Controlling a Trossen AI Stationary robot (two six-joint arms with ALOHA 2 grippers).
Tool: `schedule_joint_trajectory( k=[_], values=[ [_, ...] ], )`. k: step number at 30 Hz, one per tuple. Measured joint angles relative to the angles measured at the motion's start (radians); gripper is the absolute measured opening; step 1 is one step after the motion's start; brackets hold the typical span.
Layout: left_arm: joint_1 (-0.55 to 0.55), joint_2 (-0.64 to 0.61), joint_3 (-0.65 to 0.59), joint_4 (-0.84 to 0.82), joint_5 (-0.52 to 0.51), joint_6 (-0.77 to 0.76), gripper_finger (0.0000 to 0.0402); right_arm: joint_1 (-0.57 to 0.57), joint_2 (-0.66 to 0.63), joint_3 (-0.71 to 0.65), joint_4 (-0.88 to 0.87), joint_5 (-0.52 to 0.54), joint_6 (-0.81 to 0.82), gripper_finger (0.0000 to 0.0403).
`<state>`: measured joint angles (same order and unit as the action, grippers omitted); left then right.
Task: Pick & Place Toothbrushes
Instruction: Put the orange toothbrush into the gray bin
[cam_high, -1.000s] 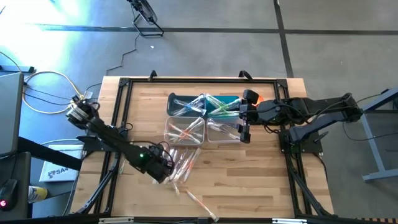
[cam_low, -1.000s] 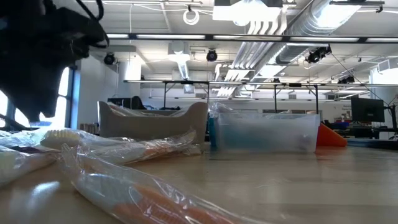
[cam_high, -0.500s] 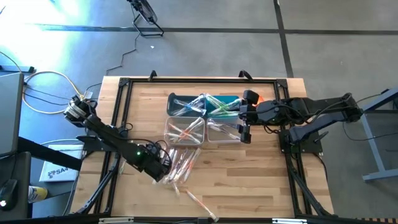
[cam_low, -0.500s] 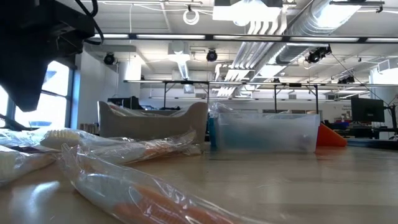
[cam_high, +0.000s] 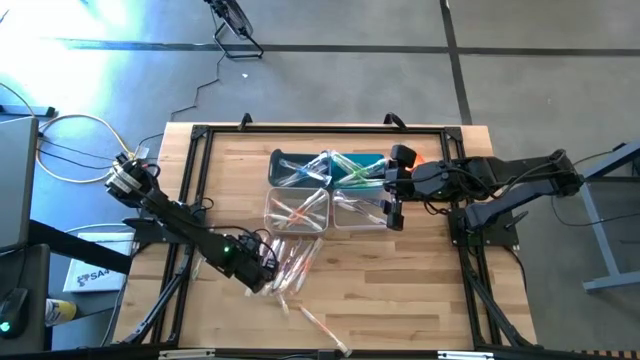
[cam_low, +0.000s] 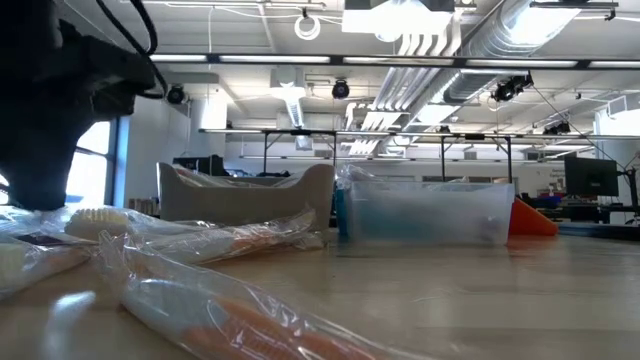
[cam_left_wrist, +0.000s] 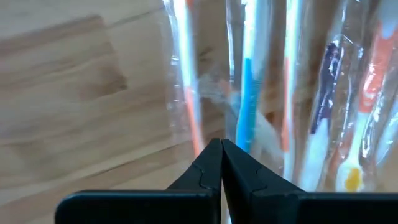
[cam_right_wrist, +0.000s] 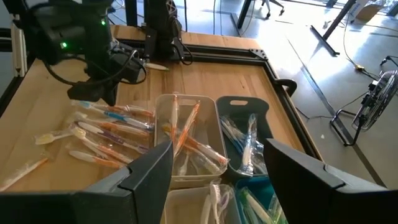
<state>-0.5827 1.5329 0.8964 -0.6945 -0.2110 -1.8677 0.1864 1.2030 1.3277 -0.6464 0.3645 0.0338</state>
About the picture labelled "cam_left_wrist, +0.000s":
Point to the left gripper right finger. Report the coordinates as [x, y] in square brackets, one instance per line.
[248, 186]

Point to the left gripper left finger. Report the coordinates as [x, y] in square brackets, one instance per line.
[205, 174]

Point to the orange toothbrush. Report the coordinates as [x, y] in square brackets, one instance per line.
[189, 102]
[376, 77]
[289, 62]

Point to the blue toothbrush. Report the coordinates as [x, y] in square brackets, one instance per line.
[247, 109]

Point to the purple toothbrush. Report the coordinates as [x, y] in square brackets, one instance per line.
[326, 93]

